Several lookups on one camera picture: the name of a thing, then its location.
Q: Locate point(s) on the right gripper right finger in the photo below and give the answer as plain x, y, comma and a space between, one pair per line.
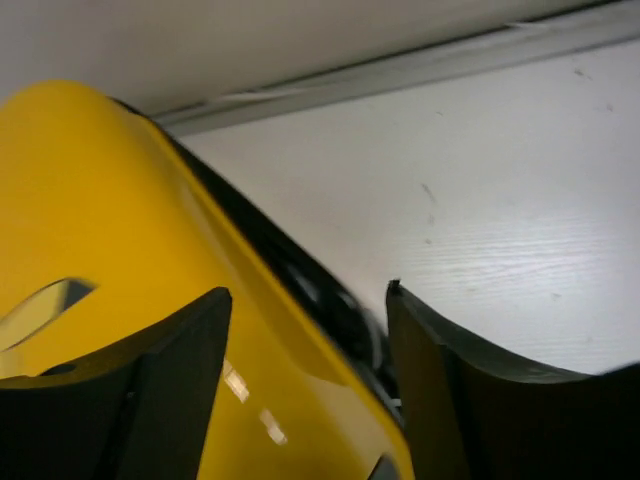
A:
475, 410

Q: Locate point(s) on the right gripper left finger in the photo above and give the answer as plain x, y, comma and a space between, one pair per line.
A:
136, 409

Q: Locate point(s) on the yellow hard-shell suitcase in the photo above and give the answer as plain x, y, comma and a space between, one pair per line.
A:
109, 225

